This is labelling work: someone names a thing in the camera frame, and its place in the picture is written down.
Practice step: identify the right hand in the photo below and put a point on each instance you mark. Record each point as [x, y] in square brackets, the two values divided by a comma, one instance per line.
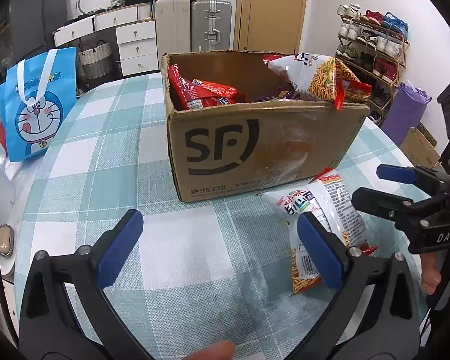
[431, 276]

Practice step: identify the wooden door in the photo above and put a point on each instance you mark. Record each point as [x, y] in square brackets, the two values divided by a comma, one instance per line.
[269, 25]

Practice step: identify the blue Doraemon tote bag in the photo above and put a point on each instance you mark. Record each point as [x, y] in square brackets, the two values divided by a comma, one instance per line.
[37, 95]

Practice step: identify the plaid tablecloth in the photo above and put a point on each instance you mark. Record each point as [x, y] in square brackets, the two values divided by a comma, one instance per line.
[201, 272]

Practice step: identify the beige suitcase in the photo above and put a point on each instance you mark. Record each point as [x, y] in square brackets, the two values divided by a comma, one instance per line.
[173, 27]

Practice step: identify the left hand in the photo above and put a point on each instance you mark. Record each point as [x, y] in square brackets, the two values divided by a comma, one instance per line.
[222, 350]

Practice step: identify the small cardboard box on floor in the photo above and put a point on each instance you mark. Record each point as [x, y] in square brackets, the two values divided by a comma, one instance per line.
[419, 150]

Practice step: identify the white noodle snack bag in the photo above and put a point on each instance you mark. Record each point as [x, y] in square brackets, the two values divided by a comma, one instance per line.
[319, 78]

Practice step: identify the woven basket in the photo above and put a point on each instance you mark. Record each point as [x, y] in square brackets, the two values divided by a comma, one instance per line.
[97, 61]

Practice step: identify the white purple snack bag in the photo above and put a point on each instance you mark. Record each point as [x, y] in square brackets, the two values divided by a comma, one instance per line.
[285, 91]

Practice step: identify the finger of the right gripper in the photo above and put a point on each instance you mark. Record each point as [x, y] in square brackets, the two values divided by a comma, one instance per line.
[408, 216]
[408, 175]

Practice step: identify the black refrigerator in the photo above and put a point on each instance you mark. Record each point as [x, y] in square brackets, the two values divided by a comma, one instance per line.
[32, 23]

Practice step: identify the silver suitcase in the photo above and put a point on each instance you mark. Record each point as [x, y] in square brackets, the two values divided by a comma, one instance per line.
[211, 25]

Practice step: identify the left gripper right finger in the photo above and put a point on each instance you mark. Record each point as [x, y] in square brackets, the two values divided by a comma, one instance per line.
[374, 312]

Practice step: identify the small beige case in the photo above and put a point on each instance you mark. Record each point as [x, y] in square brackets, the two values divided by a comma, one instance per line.
[6, 240]

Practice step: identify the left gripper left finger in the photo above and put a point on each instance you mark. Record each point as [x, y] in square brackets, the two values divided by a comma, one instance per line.
[65, 313]

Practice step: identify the red cone snack bag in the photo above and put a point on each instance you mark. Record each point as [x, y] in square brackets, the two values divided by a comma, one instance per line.
[224, 91]

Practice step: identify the SF cardboard box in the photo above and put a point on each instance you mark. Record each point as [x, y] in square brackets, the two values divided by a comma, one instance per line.
[226, 150]

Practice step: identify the red chocolate snack bag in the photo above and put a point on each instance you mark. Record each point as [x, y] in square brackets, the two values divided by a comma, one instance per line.
[188, 97]

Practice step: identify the white drawer desk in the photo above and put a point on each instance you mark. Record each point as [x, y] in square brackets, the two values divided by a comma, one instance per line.
[130, 30]

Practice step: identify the shoe rack with shoes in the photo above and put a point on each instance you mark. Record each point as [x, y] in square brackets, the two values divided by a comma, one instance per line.
[374, 46]

